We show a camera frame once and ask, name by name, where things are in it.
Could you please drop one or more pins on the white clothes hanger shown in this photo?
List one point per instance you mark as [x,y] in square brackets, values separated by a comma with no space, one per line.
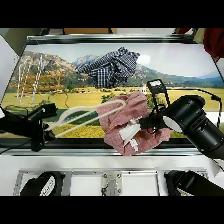
[87,115]

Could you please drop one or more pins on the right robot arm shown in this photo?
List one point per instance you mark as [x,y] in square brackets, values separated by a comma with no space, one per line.
[200,126]

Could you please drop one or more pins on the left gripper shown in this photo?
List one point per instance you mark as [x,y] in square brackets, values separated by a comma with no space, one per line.
[38,133]

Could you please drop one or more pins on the pink shirt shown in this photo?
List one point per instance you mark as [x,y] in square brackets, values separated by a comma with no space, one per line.
[117,117]

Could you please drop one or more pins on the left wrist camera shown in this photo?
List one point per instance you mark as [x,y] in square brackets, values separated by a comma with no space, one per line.
[43,110]

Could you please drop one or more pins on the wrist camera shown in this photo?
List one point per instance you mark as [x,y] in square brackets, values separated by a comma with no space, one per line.
[43,110]
[156,87]

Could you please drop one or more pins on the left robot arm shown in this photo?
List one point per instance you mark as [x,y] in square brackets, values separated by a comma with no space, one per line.
[14,125]

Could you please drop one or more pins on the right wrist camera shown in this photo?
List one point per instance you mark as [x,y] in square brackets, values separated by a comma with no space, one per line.
[156,87]

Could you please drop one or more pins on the checked shirt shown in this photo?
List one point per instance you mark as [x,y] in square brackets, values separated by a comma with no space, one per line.
[110,68]

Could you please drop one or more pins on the red garment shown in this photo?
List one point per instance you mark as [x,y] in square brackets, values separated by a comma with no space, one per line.
[215,41]

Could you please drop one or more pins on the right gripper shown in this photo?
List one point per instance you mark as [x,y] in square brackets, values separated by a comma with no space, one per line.
[154,122]

